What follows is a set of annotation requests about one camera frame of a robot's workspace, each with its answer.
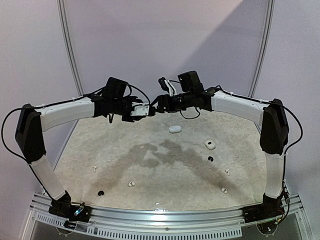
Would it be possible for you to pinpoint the white gold-trimmed charging case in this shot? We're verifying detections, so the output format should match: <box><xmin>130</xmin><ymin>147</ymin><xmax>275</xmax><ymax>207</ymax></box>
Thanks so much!
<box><xmin>204</xmin><ymin>139</ymin><xmax>216</xmax><ymax>150</ymax></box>

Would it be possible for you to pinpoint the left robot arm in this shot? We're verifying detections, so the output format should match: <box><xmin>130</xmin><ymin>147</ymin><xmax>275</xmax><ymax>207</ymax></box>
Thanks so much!
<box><xmin>15</xmin><ymin>77</ymin><xmax>153</xmax><ymax>217</ymax></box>

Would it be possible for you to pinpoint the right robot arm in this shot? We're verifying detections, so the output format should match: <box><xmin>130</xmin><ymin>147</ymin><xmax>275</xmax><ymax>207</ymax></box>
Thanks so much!
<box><xmin>152</xmin><ymin>70</ymin><xmax>289</xmax><ymax>218</ymax></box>

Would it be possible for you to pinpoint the closed white charging case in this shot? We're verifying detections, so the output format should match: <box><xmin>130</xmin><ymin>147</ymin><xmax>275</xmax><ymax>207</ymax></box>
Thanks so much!
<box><xmin>168</xmin><ymin>125</ymin><xmax>182</xmax><ymax>134</ymax></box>

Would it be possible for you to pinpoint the white earbud centre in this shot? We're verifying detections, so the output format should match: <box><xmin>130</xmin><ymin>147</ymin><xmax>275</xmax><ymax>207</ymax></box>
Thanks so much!
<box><xmin>127</xmin><ymin>181</ymin><xmax>136</xmax><ymax>188</ymax></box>

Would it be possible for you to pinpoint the white earbud right front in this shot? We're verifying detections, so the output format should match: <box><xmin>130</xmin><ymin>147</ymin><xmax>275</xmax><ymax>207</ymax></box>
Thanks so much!
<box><xmin>221</xmin><ymin>187</ymin><xmax>228</xmax><ymax>194</ymax></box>

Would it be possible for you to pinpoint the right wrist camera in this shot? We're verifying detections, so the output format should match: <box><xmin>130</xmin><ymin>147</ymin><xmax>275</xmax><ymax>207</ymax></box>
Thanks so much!
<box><xmin>158</xmin><ymin>77</ymin><xmax>177</xmax><ymax>97</ymax></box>

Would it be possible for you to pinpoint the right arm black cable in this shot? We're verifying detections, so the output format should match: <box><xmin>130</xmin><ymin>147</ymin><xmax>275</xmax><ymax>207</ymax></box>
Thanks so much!
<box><xmin>214</xmin><ymin>84</ymin><xmax>304</xmax><ymax>156</ymax></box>

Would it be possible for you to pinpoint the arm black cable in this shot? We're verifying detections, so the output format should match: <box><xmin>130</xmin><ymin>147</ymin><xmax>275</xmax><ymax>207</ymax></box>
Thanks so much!
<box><xmin>214</xmin><ymin>84</ymin><xmax>304</xmax><ymax>156</ymax></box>
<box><xmin>1</xmin><ymin>104</ymin><xmax>43</xmax><ymax>186</ymax></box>

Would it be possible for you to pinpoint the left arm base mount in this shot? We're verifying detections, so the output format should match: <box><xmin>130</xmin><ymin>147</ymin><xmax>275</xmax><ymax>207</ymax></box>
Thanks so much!
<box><xmin>48</xmin><ymin>200</ymin><xmax>92</xmax><ymax>223</ymax></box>

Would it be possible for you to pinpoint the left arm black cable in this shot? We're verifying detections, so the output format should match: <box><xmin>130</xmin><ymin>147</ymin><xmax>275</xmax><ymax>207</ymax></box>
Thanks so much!
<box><xmin>1</xmin><ymin>104</ymin><xmax>43</xmax><ymax>186</ymax></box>

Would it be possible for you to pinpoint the left aluminium corner post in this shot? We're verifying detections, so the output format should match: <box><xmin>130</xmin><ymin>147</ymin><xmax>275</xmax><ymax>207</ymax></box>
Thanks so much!
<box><xmin>57</xmin><ymin>0</ymin><xmax>84</xmax><ymax>96</ymax></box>

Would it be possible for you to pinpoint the aluminium corner post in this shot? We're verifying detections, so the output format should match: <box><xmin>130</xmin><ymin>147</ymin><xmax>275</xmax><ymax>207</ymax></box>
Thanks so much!
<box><xmin>248</xmin><ymin>0</ymin><xmax>275</xmax><ymax>97</ymax></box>
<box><xmin>57</xmin><ymin>0</ymin><xmax>84</xmax><ymax>96</ymax></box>

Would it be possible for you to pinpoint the aluminium front rail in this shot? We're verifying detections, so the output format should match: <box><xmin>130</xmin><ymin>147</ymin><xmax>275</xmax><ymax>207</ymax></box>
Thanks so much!
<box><xmin>29</xmin><ymin>192</ymin><xmax>305</xmax><ymax>232</ymax></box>

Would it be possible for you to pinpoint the right aluminium corner post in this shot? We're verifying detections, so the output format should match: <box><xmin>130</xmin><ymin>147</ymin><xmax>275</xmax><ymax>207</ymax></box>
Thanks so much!
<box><xmin>248</xmin><ymin>0</ymin><xmax>275</xmax><ymax>97</ymax></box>

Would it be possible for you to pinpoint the white slotted cable duct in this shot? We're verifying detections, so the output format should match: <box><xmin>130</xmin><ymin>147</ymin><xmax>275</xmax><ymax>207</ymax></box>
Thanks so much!
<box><xmin>30</xmin><ymin>213</ymin><xmax>243</xmax><ymax>240</ymax></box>

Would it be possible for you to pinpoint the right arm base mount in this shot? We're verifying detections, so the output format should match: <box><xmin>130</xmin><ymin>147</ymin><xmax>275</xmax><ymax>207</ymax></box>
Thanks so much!
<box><xmin>241</xmin><ymin>194</ymin><xmax>285</xmax><ymax>223</ymax></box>

